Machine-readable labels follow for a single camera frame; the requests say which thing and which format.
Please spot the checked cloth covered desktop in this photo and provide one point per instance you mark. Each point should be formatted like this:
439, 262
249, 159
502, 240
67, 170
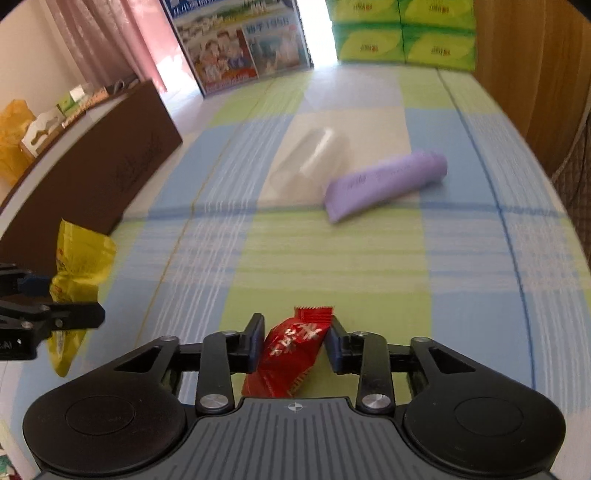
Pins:
369, 258

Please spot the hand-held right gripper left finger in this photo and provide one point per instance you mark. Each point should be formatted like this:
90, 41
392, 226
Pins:
254, 341

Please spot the pink card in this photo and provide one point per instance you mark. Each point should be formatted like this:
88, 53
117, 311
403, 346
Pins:
90, 99

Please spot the purple tube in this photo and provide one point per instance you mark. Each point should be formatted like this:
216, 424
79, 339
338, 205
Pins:
383, 184

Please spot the red snack packet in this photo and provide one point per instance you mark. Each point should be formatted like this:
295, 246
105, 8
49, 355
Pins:
286, 355

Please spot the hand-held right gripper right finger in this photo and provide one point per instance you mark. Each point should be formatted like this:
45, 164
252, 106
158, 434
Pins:
334, 346

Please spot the quilted chair cover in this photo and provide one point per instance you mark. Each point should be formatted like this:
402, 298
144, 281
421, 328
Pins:
577, 184

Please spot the brown storage box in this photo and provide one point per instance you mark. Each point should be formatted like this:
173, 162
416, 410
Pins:
92, 175

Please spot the stack of green tissue packs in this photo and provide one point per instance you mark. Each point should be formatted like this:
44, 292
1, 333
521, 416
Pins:
401, 41

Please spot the yellow snack packet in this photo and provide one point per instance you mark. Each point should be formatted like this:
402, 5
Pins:
78, 258

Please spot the pink curtain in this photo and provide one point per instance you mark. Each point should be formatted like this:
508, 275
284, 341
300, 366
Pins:
106, 41

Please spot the wooden wardrobe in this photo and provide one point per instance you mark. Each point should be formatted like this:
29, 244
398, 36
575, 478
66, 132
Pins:
531, 69

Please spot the clear plastic cup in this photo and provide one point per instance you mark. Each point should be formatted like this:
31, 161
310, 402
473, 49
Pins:
314, 161

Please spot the black bag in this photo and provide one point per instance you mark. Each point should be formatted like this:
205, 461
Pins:
122, 85

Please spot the small green box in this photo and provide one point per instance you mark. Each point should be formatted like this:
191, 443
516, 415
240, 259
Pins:
69, 104

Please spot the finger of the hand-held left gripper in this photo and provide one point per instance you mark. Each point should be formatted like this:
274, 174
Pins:
39, 285
69, 314

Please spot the blue printed milk carton box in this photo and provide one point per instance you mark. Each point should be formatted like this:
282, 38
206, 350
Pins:
231, 50

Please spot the yellow plastic bag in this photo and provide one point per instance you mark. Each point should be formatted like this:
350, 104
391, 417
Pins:
11, 143

